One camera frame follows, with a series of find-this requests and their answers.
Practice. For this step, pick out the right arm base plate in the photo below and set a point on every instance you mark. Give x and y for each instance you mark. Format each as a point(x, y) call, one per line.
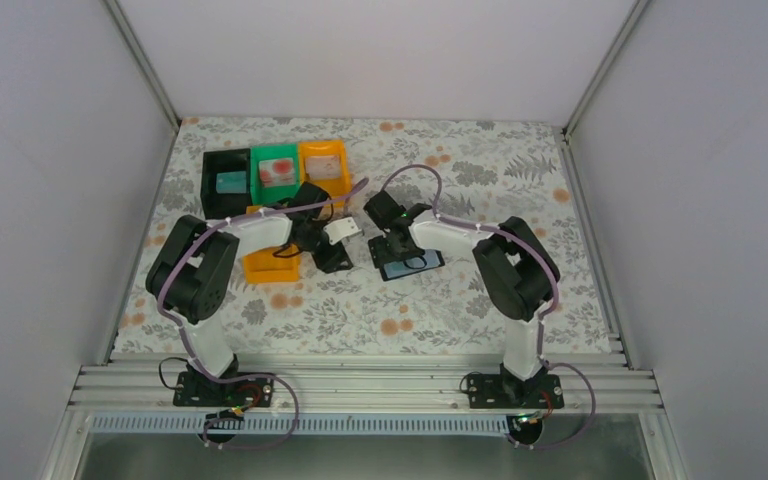
point(494, 391)

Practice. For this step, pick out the pale card in orange bin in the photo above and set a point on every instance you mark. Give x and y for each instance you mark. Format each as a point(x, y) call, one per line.
point(324, 168)

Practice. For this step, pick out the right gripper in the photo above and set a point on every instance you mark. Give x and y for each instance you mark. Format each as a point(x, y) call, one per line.
point(398, 250)

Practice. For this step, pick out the red patterned card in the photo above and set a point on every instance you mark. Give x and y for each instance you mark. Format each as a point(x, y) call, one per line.
point(277, 172)

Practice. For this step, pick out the green storage bin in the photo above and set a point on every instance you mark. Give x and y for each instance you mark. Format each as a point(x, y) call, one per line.
point(261, 195)

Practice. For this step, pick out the near orange storage bin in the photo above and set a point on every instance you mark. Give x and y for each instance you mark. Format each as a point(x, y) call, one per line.
point(268, 265)

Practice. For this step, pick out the orange storage bin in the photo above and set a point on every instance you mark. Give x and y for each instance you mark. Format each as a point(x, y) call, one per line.
point(268, 265)
point(334, 188)

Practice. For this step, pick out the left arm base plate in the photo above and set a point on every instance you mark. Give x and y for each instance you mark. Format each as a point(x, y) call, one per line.
point(195, 390)

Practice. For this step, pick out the aluminium rail frame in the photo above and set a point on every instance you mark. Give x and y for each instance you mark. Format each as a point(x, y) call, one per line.
point(397, 384)

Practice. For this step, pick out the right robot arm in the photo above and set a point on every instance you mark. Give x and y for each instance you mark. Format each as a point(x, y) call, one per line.
point(518, 274)

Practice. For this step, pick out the teal card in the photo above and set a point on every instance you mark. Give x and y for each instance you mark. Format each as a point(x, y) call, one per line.
point(231, 182)

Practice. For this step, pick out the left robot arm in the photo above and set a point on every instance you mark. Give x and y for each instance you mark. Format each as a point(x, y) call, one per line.
point(190, 275)

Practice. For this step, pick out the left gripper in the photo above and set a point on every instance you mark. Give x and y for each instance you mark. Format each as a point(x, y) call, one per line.
point(330, 258)

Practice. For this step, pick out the black storage bin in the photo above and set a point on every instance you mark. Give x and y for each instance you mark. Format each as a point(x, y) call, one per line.
point(215, 205)

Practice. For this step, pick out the floral table mat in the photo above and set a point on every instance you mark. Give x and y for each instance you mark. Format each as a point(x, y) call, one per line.
point(482, 171)

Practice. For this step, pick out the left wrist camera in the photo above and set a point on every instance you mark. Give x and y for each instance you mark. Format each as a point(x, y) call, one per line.
point(342, 229)

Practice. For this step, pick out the far orange storage bin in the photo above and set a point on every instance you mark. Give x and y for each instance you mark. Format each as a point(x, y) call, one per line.
point(334, 188)

